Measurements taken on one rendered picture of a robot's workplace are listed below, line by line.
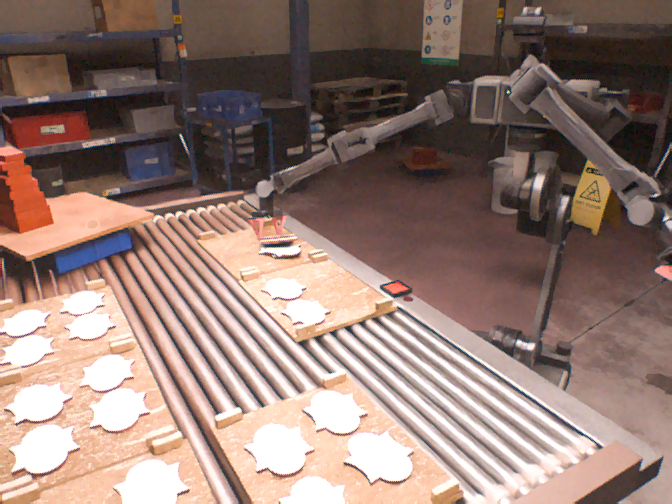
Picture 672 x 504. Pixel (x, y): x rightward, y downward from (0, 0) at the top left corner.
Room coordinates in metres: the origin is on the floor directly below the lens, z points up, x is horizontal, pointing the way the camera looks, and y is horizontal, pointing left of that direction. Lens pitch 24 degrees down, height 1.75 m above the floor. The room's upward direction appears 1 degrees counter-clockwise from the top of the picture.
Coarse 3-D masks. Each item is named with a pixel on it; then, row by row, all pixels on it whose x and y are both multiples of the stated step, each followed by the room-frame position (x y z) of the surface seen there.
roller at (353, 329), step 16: (208, 208) 2.43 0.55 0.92; (224, 224) 2.24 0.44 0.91; (368, 336) 1.30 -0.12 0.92; (384, 352) 1.23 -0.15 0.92; (400, 368) 1.16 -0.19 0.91; (416, 384) 1.10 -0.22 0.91; (432, 384) 1.08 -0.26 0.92; (432, 400) 1.04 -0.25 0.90; (448, 400) 1.02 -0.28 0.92; (448, 416) 0.99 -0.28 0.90; (464, 416) 0.97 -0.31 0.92; (480, 432) 0.92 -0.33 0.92; (496, 448) 0.87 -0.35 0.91; (512, 448) 0.87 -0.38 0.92; (512, 464) 0.83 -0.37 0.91; (528, 464) 0.82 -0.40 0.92; (528, 480) 0.79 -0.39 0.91; (544, 480) 0.78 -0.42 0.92
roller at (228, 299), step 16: (160, 224) 2.23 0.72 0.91; (176, 240) 2.03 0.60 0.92; (192, 256) 1.87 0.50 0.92; (208, 272) 1.73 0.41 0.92; (224, 288) 1.61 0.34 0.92; (224, 304) 1.54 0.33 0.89; (240, 304) 1.50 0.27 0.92; (240, 320) 1.42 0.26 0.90; (256, 320) 1.41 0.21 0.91; (256, 336) 1.33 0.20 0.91; (272, 352) 1.24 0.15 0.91; (288, 368) 1.16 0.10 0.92; (304, 384) 1.09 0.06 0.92
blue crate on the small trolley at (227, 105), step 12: (204, 96) 5.17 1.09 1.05; (216, 96) 5.06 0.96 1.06; (228, 96) 5.47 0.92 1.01; (240, 96) 5.38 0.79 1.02; (252, 96) 5.28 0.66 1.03; (204, 108) 5.18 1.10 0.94; (216, 108) 5.08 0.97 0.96; (228, 108) 4.99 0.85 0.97; (240, 108) 5.00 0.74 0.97; (252, 108) 5.12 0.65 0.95; (228, 120) 4.98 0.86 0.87; (240, 120) 5.00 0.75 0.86
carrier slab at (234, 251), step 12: (252, 228) 2.11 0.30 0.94; (264, 228) 2.11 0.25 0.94; (204, 240) 1.99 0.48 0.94; (216, 240) 1.98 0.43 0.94; (228, 240) 1.98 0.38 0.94; (240, 240) 1.98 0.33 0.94; (252, 240) 1.98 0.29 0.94; (300, 240) 1.97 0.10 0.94; (216, 252) 1.87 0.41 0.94; (228, 252) 1.87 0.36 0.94; (240, 252) 1.86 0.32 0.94; (252, 252) 1.86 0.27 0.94; (300, 252) 1.86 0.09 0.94; (228, 264) 1.76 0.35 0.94; (240, 264) 1.76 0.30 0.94; (252, 264) 1.76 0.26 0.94; (264, 264) 1.75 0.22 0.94; (276, 264) 1.75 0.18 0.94; (288, 264) 1.75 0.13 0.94; (300, 264) 1.76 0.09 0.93
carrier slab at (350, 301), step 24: (312, 264) 1.75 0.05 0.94; (336, 264) 1.75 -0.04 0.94; (312, 288) 1.57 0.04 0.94; (336, 288) 1.56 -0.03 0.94; (360, 288) 1.56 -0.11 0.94; (336, 312) 1.41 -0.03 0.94; (360, 312) 1.41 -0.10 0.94; (384, 312) 1.42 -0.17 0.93; (288, 336) 1.30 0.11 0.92; (312, 336) 1.30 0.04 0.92
